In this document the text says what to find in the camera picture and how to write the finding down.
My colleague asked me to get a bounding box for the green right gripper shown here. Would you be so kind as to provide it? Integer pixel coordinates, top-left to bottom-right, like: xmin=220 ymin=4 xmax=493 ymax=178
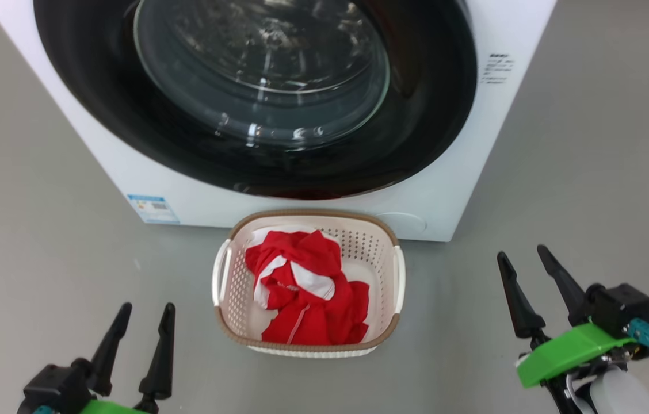
xmin=497 ymin=244 xmax=636 ymax=389

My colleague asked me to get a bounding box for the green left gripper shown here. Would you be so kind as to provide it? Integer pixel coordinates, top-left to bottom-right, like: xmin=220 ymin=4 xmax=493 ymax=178
xmin=78 ymin=302 xmax=177 ymax=414

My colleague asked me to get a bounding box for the dark washing machine door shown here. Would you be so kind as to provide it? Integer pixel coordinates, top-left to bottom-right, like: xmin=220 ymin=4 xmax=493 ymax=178
xmin=33 ymin=0 xmax=478 ymax=201

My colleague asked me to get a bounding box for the white front-load washing machine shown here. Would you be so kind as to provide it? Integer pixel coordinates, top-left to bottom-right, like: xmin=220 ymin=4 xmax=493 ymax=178
xmin=0 ymin=0 xmax=559 ymax=243

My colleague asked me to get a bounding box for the cream perforated laundry basket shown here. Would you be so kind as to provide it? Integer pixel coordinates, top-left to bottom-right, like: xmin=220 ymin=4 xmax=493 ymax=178
xmin=212 ymin=209 xmax=406 ymax=359

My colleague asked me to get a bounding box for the blue energy label sticker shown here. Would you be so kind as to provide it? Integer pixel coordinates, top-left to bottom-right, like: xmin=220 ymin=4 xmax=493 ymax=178
xmin=127 ymin=194 xmax=181 ymax=225

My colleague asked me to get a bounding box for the printed text label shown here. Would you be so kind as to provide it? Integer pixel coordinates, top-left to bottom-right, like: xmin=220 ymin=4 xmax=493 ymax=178
xmin=482 ymin=53 xmax=516 ymax=86

